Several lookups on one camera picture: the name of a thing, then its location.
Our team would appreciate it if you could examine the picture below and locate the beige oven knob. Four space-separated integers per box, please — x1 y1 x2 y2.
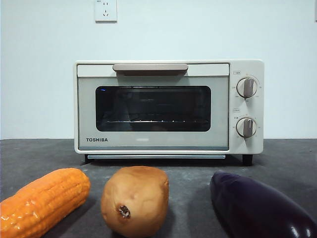
235 118 258 138
236 77 258 98

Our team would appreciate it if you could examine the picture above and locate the dark purple eggplant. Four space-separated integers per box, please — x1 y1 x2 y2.
210 170 317 238

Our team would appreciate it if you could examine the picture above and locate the metal crumb tray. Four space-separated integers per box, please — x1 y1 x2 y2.
85 155 226 160

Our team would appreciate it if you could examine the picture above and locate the brown potato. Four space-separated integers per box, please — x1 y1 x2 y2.
101 166 170 238

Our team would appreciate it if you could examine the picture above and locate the glass oven door with handle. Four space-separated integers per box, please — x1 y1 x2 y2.
76 63 230 151

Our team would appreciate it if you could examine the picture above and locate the white wall socket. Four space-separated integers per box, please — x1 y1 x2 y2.
95 0 118 24

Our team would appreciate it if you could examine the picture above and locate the wire oven rack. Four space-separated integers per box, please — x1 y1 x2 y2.
103 119 209 124

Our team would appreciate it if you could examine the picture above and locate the cream Toshiba toaster oven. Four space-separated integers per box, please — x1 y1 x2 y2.
73 59 265 166

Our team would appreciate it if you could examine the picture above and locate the orange corn cob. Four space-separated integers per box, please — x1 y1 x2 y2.
0 168 91 238

